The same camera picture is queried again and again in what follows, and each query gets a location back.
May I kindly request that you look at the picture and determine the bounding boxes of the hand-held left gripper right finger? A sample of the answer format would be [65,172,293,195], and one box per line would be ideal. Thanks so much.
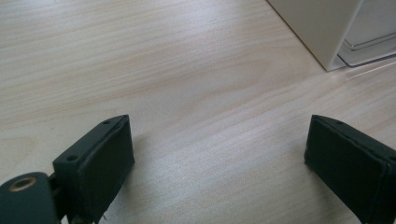
[304,114,396,224]

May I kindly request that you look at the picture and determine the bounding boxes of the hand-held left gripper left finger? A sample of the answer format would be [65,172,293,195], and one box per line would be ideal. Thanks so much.
[51,114,136,224]

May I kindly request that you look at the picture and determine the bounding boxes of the clear plastic drawer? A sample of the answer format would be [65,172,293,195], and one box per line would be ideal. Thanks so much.
[336,0,396,68]

